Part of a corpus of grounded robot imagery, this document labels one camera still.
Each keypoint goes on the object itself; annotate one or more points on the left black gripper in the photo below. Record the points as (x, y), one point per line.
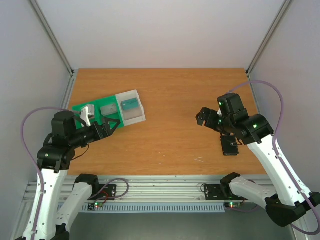
(108, 132)

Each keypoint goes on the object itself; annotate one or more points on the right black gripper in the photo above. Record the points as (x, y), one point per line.
(208, 119)

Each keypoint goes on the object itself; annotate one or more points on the black card holder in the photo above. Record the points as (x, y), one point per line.
(229, 145)

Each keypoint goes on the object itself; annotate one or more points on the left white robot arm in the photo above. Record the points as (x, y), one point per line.
(69, 131)

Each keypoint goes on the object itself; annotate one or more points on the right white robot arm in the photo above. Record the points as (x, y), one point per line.
(290, 199)

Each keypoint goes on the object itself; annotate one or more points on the grey credit card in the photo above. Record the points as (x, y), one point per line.
(109, 109)

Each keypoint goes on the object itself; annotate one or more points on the teal credit card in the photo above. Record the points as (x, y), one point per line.
(129, 104)

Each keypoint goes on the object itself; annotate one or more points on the green plastic tray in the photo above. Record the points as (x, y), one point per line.
(98, 103)

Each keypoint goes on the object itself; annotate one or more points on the clear plastic tray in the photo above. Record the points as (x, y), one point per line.
(133, 116)

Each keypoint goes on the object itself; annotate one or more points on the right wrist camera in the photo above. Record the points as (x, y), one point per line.
(219, 112)

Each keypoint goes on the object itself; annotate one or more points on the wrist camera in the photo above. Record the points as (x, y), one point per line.
(219, 112)
(87, 114)

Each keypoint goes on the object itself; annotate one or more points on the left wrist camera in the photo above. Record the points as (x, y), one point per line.
(87, 114)

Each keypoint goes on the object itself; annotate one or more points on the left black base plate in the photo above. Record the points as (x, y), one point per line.
(109, 193)

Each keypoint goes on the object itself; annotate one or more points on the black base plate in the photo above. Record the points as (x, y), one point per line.
(109, 193)
(214, 192)

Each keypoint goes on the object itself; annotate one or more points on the aluminium rail frame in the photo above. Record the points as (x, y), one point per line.
(153, 188)

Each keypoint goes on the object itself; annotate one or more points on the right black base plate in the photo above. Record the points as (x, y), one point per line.
(214, 192)

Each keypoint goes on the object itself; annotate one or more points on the grey slotted cable duct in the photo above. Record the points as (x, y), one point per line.
(136, 208)

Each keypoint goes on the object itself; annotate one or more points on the left frame post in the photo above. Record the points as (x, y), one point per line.
(44, 22)

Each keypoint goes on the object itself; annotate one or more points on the frame post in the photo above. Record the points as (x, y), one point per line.
(44, 22)
(285, 6)

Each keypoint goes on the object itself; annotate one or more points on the right frame post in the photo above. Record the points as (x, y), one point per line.
(285, 6)

